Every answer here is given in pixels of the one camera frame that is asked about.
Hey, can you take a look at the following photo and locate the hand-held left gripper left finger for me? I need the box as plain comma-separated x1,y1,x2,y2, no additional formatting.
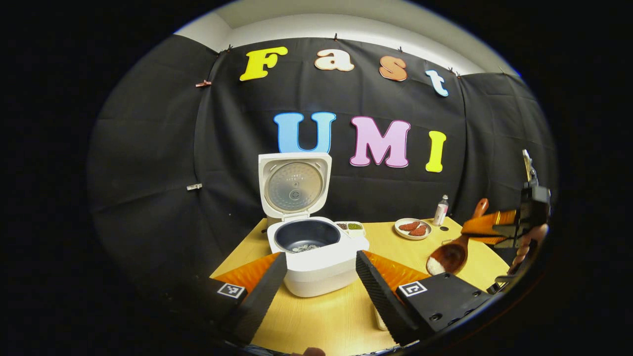
173,252,288,347

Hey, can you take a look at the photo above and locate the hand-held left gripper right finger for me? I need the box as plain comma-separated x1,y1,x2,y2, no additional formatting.
355,250,495,347

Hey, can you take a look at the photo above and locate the brown wooden spoon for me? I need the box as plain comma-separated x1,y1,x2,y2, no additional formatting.
426,198,489,276

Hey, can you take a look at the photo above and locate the white rice cooker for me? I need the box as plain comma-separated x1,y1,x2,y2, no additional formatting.
258,152,370,298

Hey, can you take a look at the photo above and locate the clear bottle pink label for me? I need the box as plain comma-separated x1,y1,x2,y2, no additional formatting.
433,194,450,226

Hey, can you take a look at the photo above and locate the white round plate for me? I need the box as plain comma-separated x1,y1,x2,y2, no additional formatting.
394,218,433,241

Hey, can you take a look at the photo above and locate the white divided grain dish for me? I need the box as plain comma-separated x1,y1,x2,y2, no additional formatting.
335,221,365,238

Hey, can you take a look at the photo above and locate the black backdrop cloth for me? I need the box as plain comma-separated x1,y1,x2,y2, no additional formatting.
88,34,558,297

